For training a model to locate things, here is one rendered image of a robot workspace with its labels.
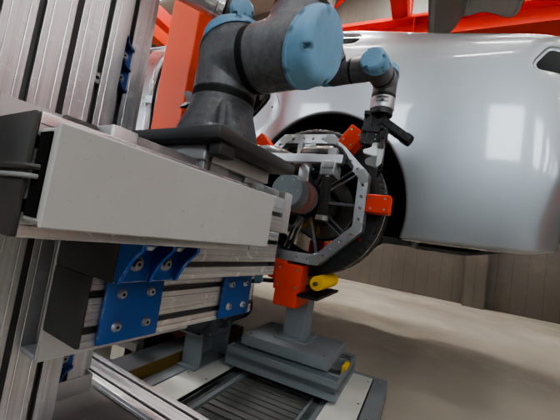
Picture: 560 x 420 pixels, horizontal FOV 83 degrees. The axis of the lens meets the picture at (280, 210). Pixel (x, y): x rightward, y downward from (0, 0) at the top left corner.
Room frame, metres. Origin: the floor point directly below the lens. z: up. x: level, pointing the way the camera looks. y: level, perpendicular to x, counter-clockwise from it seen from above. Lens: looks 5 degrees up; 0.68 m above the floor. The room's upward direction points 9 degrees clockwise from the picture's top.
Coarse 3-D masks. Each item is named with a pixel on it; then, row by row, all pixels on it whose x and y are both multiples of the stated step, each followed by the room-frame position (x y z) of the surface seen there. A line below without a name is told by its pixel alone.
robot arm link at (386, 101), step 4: (376, 96) 0.96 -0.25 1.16; (380, 96) 0.95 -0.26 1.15; (384, 96) 0.95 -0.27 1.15; (388, 96) 0.95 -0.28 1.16; (392, 96) 0.95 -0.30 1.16; (372, 100) 0.97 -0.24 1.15; (376, 100) 0.96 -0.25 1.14; (380, 100) 0.95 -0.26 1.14; (384, 100) 0.95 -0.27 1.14; (388, 100) 0.95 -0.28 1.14; (392, 100) 0.95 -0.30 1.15; (372, 104) 0.97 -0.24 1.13; (376, 104) 0.96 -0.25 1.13; (380, 104) 0.95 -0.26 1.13; (384, 104) 0.95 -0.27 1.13; (388, 104) 0.95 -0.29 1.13; (392, 104) 0.96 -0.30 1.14; (372, 108) 0.98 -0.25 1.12; (388, 108) 0.96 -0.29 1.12; (392, 108) 0.96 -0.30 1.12
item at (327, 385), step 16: (240, 352) 1.40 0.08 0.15; (256, 352) 1.43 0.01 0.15; (256, 368) 1.37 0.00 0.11; (272, 368) 1.33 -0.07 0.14; (288, 368) 1.31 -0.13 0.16; (304, 368) 1.33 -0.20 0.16; (336, 368) 1.41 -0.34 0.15; (352, 368) 1.50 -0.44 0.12; (288, 384) 1.30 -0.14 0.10; (304, 384) 1.27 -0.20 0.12; (320, 384) 1.25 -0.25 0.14; (336, 384) 1.22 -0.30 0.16; (336, 400) 1.23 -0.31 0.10
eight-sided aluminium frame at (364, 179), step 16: (288, 144) 1.37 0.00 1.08; (320, 144) 1.30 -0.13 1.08; (352, 160) 1.22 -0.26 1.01; (368, 176) 1.20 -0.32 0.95; (368, 192) 1.23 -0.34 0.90; (352, 224) 1.21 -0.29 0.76; (336, 240) 1.23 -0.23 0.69; (352, 240) 1.25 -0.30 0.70; (288, 256) 1.31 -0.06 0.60; (304, 256) 1.29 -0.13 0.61; (320, 256) 1.25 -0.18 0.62
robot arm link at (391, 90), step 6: (396, 66) 0.95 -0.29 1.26; (396, 72) 0.95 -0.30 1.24; (396, 78) 0.95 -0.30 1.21; (390, 84) 0.94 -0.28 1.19; (396, 84) 0.96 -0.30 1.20; (372, 90) 0.98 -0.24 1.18; (378, 90) 0.96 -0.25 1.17; (384, 90) 0.95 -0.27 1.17; (390, 90) 0.95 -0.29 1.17; (396, 90) 0.96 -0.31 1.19; (372, 96) 0.99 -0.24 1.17
